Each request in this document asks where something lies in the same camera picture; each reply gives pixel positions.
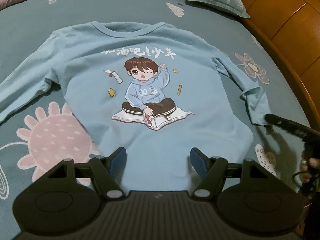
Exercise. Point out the wooden headboard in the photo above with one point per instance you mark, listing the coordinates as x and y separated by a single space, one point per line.
289 30

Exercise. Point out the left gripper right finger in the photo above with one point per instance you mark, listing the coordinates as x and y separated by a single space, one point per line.
211 171

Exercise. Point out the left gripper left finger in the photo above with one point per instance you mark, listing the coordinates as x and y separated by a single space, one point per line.
104 172

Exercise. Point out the teal floral bed sheet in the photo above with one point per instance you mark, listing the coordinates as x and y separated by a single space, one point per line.
44 131

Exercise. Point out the light blue cartoon sweatshirt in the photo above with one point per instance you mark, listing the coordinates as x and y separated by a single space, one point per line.
154 89

